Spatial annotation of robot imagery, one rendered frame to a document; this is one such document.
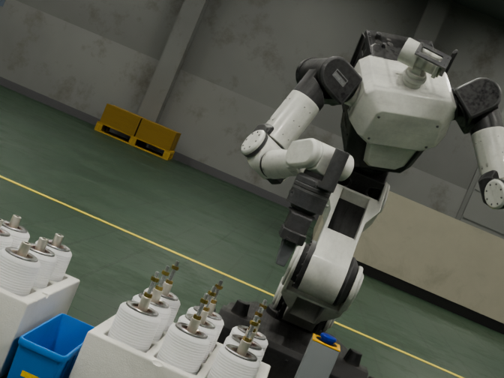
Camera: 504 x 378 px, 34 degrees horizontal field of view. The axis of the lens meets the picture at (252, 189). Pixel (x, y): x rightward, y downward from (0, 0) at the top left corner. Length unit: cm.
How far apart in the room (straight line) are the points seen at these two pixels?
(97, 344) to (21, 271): 24
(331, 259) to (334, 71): 50
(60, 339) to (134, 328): 33
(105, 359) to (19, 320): 20
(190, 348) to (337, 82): 80
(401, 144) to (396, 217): 522
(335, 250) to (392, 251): 523
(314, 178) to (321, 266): 43
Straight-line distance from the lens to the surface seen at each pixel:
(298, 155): 188
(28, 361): 182
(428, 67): 218
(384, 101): 218
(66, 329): 209
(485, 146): 229
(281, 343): 239
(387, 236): 748
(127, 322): 181
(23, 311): 185
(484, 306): 766
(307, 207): 186
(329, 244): 228
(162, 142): 1178
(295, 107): 214
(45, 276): 201
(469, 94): 231
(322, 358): 198
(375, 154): 230
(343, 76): 218
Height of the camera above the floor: 68
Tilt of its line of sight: 3 degrees down
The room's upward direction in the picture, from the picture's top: 23 degrees clockwise
